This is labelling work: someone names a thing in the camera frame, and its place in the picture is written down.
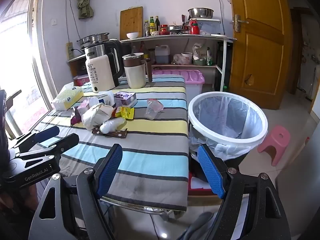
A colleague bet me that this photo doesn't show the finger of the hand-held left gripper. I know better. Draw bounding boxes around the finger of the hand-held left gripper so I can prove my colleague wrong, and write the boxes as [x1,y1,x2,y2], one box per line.
[17,133,80,160]
[9,126,60,149]

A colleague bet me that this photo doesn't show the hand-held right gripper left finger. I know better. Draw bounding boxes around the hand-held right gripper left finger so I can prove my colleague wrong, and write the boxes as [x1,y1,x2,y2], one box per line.
[29,144,123,240]

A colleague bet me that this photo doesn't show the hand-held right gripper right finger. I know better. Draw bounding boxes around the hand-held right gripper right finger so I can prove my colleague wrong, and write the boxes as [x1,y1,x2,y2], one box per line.
[196,144,292,240]

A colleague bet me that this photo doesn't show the white yogurt cup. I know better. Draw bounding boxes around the white yogurt cup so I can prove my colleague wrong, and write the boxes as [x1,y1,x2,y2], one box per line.
[89,91,115,108]

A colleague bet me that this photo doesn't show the white-rimmed trash bin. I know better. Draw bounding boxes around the white-rimmed trash bin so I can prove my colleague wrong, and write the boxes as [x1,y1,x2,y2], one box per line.
[187,92,268,163]

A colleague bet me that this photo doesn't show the red box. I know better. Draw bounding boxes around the red box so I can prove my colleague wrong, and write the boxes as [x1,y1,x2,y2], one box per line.
[188,171,220,197]

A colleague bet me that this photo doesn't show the purple snack wrapper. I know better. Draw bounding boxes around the purple snack wrapper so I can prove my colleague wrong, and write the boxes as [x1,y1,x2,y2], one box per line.
[71,107,83,127]

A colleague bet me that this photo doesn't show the brown chocolate wrapper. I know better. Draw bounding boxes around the brown chocolate wrapper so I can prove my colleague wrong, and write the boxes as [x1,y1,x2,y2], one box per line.
[92,127,128,138]

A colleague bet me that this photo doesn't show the pink drink carton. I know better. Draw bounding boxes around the pink drink carton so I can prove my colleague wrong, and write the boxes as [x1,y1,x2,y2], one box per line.
[77,99,91,115]

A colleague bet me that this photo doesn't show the crumpled white plastic bag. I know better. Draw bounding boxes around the crumpled white plastic bag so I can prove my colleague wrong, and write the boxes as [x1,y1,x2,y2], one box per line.
[82,103,114,130]

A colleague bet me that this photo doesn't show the yellow tissue pack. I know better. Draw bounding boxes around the yellow tissue pack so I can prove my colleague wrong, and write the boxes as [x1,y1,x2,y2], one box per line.
[51,82,84,111]

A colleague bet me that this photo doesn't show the wooden chair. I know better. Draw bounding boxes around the wooden chair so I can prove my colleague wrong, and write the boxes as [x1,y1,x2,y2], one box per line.
[4,89,23,140]

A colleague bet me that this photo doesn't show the small white wrapped bag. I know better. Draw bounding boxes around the small white wrapped bag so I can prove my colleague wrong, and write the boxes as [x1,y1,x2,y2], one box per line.
[99,118,127,133]

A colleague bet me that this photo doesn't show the yellow snack packet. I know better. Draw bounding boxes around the yellow snack packet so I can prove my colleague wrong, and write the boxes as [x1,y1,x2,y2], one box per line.
[112,106,135,120]

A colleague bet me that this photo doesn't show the purple drink carton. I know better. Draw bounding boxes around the purple drink carton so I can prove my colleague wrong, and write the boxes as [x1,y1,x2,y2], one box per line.
[114,91,137,107]

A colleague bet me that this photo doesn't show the brown wooden cabinet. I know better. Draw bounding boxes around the brown wooden cabinet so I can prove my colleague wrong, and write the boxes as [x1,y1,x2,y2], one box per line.
[68,54,88,85]

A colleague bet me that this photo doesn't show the clear plastic cup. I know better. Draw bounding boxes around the clear plastic cup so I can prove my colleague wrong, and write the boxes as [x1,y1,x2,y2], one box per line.
[145,98,164,120]

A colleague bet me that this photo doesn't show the pink plastic stool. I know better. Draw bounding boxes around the pink plastic stool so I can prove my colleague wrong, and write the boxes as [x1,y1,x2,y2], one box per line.
[257,126,291,167]

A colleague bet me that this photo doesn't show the white electric kettle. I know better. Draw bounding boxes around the white electric kettle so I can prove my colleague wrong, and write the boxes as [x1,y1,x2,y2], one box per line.
[84,39,125,93]

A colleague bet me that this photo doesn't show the cream and brown lidded mug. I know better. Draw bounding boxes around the cream and brown lidded mug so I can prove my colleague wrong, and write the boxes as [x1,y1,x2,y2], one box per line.
[122,53,153,89]

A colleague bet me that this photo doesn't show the pink-lidded storage box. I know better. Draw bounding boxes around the pink-lidded storage box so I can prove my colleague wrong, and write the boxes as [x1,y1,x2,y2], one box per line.
[152,69,205,105]

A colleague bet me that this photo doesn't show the steel steamer pot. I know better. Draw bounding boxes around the steel steamer pot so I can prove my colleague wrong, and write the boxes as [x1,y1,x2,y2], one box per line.
[76,32,110,50]

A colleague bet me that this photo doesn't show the printed plastic bags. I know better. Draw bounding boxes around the printed plastic bags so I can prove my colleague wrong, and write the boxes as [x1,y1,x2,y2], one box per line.
[192,42,213,66]

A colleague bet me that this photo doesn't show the white jerry can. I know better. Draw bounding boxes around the white jerry can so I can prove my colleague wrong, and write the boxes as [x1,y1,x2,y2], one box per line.
[154,44,171,64]

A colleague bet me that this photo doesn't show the wooden door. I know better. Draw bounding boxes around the wooden door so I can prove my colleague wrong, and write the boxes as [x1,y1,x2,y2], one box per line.
[227,0,293,110]

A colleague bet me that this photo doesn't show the wooden cutting board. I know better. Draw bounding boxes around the wooden cutting board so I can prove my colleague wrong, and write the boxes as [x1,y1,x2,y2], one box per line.
[119,6,144,41]

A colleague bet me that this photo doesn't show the white shelf unit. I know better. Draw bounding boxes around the white shelf unit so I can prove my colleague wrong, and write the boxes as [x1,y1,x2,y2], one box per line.
[120,34,237,92]

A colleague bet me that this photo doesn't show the red canister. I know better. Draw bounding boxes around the red canister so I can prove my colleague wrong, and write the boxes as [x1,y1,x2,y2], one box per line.
[189,20,200,35]

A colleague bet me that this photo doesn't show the clear plastic container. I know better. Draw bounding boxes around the clear plastic container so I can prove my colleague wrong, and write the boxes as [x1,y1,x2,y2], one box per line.
[189,18,222,35]

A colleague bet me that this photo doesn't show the steel pan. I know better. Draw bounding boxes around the steel pan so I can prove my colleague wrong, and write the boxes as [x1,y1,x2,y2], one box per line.
[167,25,190,34]

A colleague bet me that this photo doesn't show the steel mixing bowl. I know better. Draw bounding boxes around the steel mixing bowl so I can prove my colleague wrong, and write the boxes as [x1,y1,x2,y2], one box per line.
[187,8,214,19]

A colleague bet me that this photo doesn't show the chrome table frame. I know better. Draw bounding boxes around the chrome table frame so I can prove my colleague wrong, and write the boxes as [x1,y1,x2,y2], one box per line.
[100,196,175,218]

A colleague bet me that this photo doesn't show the white window frame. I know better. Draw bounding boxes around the white window frame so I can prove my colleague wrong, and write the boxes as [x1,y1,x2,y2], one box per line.
[27,0,54,112]

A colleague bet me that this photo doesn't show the black wall cable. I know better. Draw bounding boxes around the black wall cable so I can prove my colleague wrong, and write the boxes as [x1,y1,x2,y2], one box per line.
[65,0,81,43]

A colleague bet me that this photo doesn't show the metal door handle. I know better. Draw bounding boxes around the metal door handle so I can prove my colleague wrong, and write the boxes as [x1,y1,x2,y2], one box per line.
[232,14,249,33]

